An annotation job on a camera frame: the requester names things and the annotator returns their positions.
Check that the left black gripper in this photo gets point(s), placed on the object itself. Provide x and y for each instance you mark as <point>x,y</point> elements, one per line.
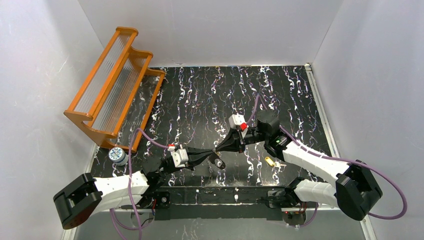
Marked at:
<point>191,157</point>

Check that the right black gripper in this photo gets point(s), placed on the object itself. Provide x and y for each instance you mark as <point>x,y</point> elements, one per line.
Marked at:
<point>239,141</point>

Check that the white keyring holder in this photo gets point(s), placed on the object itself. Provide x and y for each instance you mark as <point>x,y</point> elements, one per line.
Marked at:
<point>219,163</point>

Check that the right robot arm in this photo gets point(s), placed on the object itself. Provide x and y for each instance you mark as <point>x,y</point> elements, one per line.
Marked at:
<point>351,187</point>

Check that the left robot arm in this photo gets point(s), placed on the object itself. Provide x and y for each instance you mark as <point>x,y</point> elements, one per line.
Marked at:
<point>87,195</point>

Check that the upper yellow tagged key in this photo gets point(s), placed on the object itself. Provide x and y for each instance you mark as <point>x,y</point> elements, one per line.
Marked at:
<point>274,163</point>

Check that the orange wooden rack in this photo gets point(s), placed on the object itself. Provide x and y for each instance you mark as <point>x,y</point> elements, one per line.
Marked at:
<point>103,102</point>

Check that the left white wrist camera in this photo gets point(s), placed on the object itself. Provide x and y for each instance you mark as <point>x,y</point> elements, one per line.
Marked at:
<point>179,155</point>

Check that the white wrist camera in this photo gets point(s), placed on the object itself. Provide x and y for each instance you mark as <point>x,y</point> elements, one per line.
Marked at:
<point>179,155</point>
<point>237,122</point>

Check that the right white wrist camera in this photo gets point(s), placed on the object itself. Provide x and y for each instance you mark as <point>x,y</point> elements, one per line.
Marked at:
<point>237,122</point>

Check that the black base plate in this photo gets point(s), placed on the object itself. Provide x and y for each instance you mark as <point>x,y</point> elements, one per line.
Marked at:
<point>228,202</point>

